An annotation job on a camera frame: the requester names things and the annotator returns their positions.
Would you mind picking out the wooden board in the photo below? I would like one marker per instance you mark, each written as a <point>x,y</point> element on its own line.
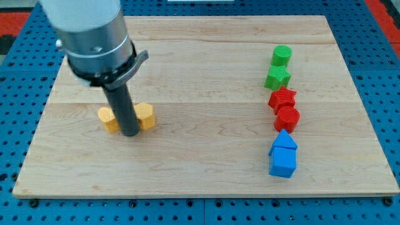
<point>214,128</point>

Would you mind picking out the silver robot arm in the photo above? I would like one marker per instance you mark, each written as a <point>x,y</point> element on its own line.
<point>95,39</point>

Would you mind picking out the green cylinder block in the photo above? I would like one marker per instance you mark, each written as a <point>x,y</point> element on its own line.
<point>281,55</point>

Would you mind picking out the yellow pentagon block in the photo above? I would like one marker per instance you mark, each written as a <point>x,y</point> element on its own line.
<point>108,120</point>

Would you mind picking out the yellow hexagon block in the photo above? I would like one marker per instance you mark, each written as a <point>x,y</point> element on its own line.
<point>145,115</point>

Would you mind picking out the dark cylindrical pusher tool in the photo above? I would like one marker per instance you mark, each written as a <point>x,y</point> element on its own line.
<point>121,104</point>

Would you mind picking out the blue triangle block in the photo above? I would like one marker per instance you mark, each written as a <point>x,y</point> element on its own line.
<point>283,140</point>

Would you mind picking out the blue cube block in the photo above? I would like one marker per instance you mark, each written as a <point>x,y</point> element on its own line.
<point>282,162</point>

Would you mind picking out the green star block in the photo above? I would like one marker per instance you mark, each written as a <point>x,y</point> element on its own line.
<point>277,76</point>

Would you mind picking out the red star block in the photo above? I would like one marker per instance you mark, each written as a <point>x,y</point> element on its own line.
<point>281,98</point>

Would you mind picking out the red cylinder block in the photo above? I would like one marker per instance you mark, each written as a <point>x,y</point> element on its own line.
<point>287,118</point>

